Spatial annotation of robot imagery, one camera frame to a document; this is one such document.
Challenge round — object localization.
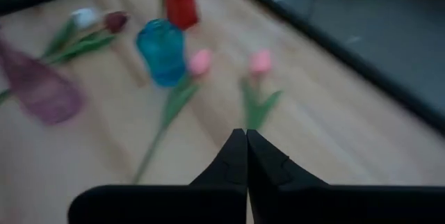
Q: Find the teal glass vase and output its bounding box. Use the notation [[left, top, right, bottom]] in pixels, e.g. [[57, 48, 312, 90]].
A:
[[135, 17, 188, 88]]

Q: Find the purple glass vase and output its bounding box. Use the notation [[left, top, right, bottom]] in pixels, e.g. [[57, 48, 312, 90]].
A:
[[0, 38, 84, 127]]

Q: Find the red glass vase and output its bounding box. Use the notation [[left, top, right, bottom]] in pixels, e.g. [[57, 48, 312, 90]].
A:
[[163, 0, 200, 31]]

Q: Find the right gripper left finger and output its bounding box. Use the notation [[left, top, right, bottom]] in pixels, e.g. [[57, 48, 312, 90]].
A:
[[67, 129, 248, 224]]

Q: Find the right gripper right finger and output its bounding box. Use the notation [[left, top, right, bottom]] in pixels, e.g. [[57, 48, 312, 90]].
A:
[[247, 129, 445, 224]]

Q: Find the white artificial tulip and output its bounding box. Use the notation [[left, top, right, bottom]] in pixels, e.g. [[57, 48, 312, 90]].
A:
[[40, 7, 100, 60]]

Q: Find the black table border frame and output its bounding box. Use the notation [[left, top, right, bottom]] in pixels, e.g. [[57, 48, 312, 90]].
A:
[[0, 0, 445, 134]]

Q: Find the pink artificial tulip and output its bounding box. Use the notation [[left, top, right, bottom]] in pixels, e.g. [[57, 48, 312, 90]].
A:
[[131, 48, 213, 185], [241, 49, 283, 131]]

